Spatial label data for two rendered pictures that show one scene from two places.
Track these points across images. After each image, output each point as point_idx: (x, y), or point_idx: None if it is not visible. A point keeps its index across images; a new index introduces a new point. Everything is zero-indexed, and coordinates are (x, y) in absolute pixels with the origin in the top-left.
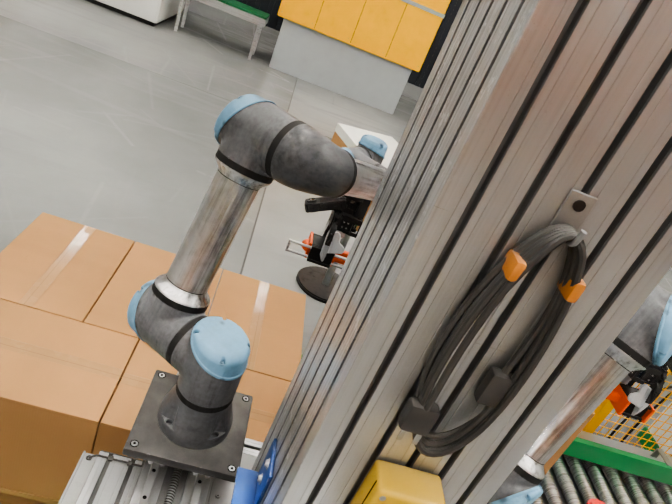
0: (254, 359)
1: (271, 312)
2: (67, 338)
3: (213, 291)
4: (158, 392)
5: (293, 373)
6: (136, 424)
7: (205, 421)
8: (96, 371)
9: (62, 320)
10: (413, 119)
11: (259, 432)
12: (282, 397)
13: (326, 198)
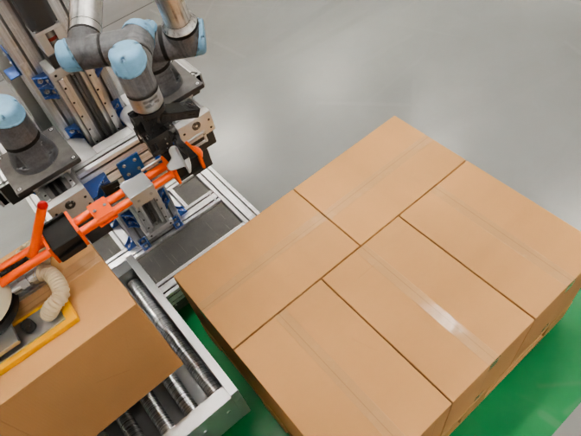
0: (285, 327)
1: (342, 405)
2: (381, 199)
3: (406, 355)
4: (188, 78)
5: (246, 354)
6: (178, 65)
7: None
8: (338, 203)
9: (405, 203)
10: None
11: (215, 276)
12: (230, 320)
13: (177, 108)
